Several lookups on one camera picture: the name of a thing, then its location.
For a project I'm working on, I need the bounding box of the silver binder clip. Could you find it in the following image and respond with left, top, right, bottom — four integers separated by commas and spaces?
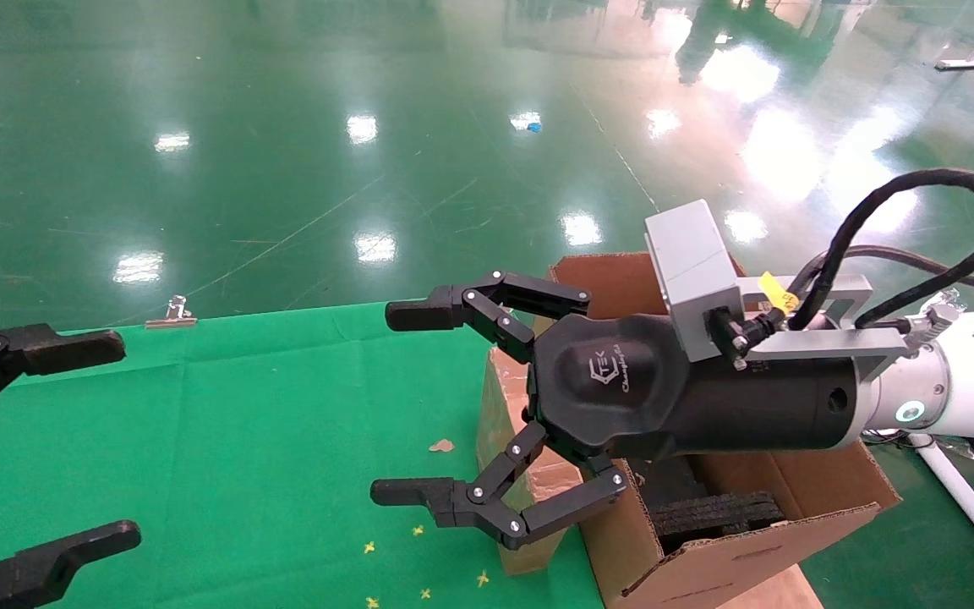
145, 295, 199, 329

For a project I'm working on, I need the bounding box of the thick black sleeved cable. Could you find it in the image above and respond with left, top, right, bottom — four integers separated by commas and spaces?
785, 168, 974, 332

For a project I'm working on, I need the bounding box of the green table cloth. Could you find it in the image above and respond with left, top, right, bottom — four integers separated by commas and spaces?
0, 302, 608, 609

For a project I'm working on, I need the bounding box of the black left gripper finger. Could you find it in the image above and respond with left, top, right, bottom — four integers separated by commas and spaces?
0, 519, 143, 609
0, 319, 127, 434

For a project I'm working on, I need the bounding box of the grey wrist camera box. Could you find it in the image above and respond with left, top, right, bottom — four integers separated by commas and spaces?
644, 200, 747, 341

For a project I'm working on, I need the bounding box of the grey camera mounting bracket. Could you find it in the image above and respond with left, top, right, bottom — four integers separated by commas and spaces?
734, 274, 921, 383

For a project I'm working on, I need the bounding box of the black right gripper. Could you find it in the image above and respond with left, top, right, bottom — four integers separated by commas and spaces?
369, 270, 866, 551

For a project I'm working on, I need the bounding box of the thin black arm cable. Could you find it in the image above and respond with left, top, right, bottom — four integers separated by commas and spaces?
800, 244, 974, 299

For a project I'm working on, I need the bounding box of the yellow cable tag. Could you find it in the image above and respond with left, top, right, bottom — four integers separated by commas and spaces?
758, 272, 801, 314

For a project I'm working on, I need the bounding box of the white metal frame leg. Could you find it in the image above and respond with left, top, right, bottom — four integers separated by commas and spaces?
914, 438, 974, 589

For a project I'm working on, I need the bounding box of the small taped cardboard box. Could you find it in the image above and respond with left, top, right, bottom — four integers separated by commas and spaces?
477, 345, 589, 576

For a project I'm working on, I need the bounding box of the black foam insert block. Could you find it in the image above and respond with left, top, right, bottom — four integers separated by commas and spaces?
650, 492, 785, 559

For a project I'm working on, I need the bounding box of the large open cardboard carton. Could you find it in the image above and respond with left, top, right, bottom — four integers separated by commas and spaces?
550, 252, 902, 609

